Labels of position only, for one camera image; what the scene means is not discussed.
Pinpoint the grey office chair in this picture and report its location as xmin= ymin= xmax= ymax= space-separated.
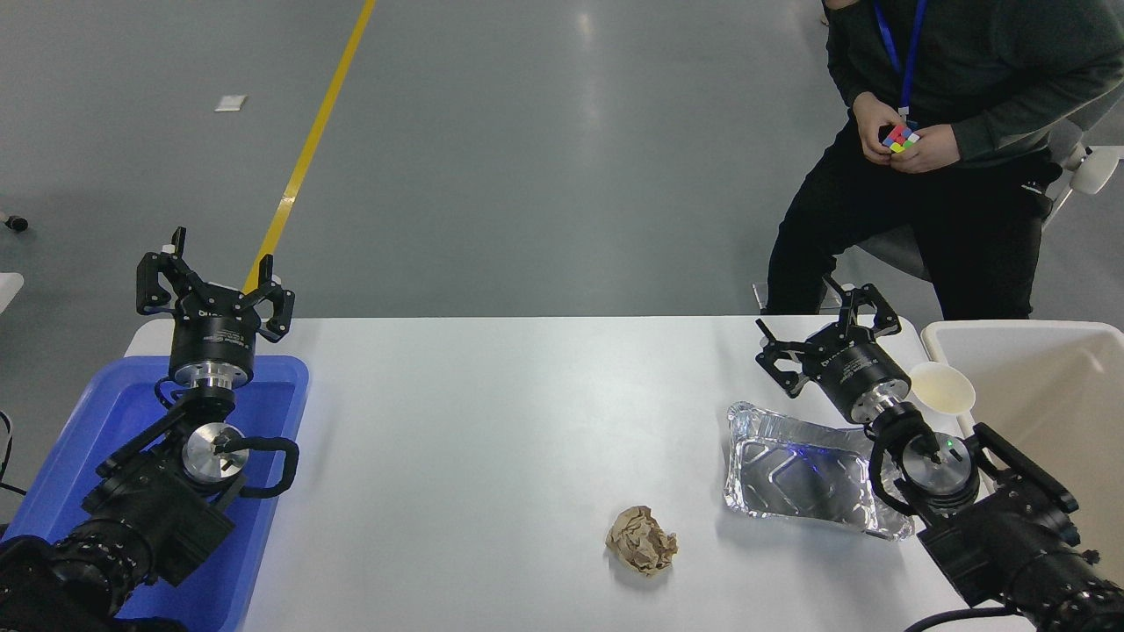
xmin=856 ymin=83 xmax=1124 ymax=284

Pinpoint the silver foil tray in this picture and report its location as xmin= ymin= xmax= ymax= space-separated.
xmin=724 ymin=401 xmax=916 ymax=541

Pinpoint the crumpled tan paper ball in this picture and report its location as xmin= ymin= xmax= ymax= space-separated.
xmin=605 ymin=505 xmax=679 ymax=578

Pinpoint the seated person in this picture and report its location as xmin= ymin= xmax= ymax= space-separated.
xmin=766 ymin=0 xmax=1124 ymax=321

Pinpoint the person's left hand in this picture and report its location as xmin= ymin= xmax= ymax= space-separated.
xmin=890 ymin=122 xmax=962 ymax=175

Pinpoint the thin black cable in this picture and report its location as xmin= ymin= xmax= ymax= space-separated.
xmin=0 ymin=411 xmax=27 ymax=498

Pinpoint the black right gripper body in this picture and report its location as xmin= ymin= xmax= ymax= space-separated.
xmin=803 ymin=326 xmax=912 ymax=419

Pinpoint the blue plastic tray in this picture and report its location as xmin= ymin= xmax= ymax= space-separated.
xmin=0 ymin=354 xmax=310 ymax=632

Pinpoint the person's right hand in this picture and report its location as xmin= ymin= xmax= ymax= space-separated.
xmin=851 ymin=90 xmax=906 ymax=167

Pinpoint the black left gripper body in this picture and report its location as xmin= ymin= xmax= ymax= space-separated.
xmin=169 ymin=283 xmax=263 ymax=376

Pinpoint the blue lanyard with badge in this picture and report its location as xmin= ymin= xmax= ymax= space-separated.
xmin=872 ymin=0 xmax=928 ymax=128

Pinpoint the large pale plastic bin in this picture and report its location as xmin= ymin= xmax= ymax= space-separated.
xmin=919 ymin=320 xmax=1124 ymax=587

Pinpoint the white paper cup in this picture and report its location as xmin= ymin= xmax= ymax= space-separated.
xmin=904 ymin=361 xmax=977 ymax=437

